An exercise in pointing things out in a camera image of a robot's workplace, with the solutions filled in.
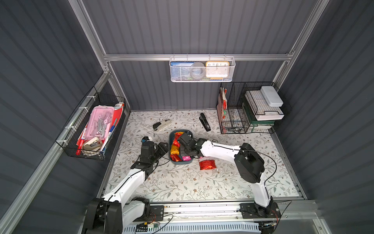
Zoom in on teal plastic storage box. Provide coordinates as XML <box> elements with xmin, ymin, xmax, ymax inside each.
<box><xmin>169</xmin><ymin>130</ymin><xmax>193</xmax><ymax>165</ymax></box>

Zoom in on red tea bag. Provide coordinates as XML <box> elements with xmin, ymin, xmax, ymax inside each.
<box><xmin>199</xmin><ymin>159</ymin><xmax>216</xmax><ymax>170</ymax></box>
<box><xmin>172</xmin><ymin>138</ymin><xmax>180</xmax><ymax>148</ymax></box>
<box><xmin>170</xmin><ymin>154</ymin><xmax>183</xmax><ymax>162</ymax></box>

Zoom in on pink tea bag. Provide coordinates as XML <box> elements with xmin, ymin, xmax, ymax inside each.
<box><xmin>182</xmin><ymin>156</ymin><xmax>192</xmax><ymax>161</ymax></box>

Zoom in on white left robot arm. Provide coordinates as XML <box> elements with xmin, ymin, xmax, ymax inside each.
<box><xmin>81</xmin><ymin>140</ymin><xmax>169</xmax><ymax>234</ymax></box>

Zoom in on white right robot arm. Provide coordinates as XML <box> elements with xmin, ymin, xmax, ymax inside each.
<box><xmin>177</xmin><ymin>134</ymin><xmax>273</xmax><ymax>209</ymax></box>

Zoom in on red tea bag in box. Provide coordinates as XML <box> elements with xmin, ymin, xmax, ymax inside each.
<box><xmin>172</xmin><ymin>138</ymin><xmax>180</xmax><ymax>148</ymax></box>

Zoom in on blue box in basket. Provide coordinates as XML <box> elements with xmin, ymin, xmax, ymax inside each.
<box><xmin>169</xmin><ymin>61</ymin><xmax>194</xmax><ymax>82</ymax></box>

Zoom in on white flat box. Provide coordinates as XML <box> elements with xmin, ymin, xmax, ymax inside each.
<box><xmin>261</xmin><ymin>86</ymin><xmax>283</xmax><ymax>107</ymax></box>

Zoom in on white and black stapler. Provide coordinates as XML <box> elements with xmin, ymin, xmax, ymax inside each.
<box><xmin>153</xmin><ymin>120</ymin><xmax>171</xmax><ymax>132</ymax></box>

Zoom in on pink pencil case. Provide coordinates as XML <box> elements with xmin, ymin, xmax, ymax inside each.
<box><xmin>84</xmin><ymin>105</ymin><xmax>115</xmax><ymax>140</ymax></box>

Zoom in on grey tape roll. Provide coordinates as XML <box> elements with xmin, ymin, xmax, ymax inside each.
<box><xmin>190</xmin><ymin>62</ymin><xmax>206</xmax><ymax>80</ymax></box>

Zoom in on white paper tray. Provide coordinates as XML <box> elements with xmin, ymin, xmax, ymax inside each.
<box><xmin>245</xmin><ymin>90</ymin><xmax>284</xmax><ymax>121</ymax></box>

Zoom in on yellow white alarm clock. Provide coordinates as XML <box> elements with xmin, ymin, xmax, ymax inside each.
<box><xmin>206</xmin><ymin>61</ymin><xmax>230</xmax><ymax>79</ymax></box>

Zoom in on red marker pen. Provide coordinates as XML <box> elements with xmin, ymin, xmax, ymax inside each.
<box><xmin>76</xmin><ymin>136</ymin><xmax>85</xmax><ymax>156</ymax></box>

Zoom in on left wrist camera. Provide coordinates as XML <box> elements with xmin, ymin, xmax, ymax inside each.
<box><xmin>141</xmin><ymin>136</ymin><xmax>153</xmax><ymax>143</ymax></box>

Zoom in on black wire desk organizer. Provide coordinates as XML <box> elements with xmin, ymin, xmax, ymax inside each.
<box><xmin>217</xmin><ymin>82</ymin><xmax>286</xmax><ymax>134</ymax></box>

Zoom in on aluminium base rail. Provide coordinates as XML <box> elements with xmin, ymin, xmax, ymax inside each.
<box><xmin>78</xmin><ymin>198</ymin><xmax>322</xmax><ymax>234</ymax></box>

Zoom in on black wire side basket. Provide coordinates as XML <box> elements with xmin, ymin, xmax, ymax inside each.
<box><xmin>56</xmin><ymin>89</ymin><xmax>126</xmax><ymax>160</ymax></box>

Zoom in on white wire wall basket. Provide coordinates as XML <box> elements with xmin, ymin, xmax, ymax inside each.
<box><xmin>169</xmin><ymin>56</ymin><xmax>236</xmax><ymax>82</ymax></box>

